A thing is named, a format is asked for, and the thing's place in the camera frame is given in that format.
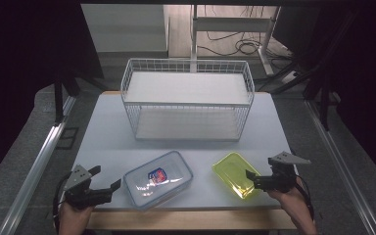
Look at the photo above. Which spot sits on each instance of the person's right hand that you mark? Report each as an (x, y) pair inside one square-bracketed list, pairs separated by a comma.
[(290, 200)]

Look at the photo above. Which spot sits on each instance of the dark curtain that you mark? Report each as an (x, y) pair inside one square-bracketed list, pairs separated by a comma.
[(29, 65), (365, 71)]

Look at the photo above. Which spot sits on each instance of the black stand leg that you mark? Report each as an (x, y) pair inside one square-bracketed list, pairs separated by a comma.
[(59, 98), (323, 104)]

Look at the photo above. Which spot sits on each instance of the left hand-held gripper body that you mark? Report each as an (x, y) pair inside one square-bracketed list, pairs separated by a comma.
[(84, 196)]

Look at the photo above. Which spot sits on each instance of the aluminium rail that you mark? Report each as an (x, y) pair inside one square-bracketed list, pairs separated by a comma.
[(36, 166), (342, 169)]

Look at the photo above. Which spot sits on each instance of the clear plastic container blue rim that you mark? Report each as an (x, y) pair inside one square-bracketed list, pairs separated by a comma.
[(158, 179)]

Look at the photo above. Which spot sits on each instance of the white power strip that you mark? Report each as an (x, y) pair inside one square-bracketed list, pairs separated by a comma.
[(290, 76)]

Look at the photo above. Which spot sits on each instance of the person's left hand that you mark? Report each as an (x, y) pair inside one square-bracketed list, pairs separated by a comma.
[(75, 217)]

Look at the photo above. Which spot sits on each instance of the white cabinet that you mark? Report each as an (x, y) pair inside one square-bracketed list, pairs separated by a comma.
[(124, 27)]

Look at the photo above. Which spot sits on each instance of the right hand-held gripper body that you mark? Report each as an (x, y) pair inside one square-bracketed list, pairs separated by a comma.
[(282, 179)]

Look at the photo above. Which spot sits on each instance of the black square floor frame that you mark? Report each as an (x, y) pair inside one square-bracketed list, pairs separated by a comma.
[(68, 138)]

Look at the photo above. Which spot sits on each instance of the white metal desk frame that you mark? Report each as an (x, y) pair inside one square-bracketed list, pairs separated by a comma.
[(231, 24)]

